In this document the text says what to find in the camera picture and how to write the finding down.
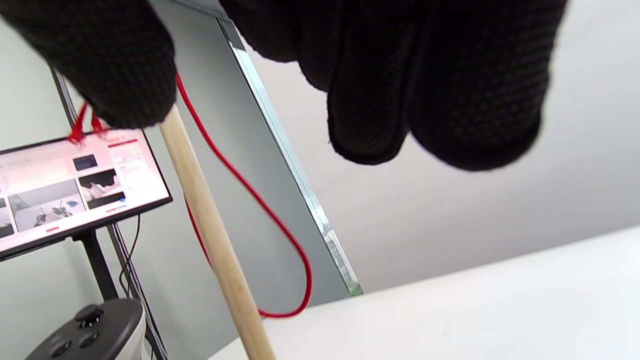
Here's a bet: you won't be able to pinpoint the computer monitor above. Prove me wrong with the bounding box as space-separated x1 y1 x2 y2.
0 129 174 262

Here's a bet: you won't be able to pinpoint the person's right hand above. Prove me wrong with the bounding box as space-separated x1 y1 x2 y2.
0 0 568 172

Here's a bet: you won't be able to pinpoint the black monitor cables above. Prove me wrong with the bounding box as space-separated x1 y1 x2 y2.
117 215 142 301

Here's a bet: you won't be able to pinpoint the black white left controller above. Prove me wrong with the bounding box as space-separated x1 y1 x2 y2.
25 298 146 360

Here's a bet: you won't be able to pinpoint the wooden rack with posts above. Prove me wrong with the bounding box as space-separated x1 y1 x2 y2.
157 105 278 360

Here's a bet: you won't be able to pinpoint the grey window frame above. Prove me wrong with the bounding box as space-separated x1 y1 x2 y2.
217 15 363 296

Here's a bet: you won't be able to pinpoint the black monitor stand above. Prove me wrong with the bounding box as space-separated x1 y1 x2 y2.
72 230 121 303

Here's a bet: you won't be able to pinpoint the red elastic cord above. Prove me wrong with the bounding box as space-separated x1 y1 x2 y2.
67 72 313 319

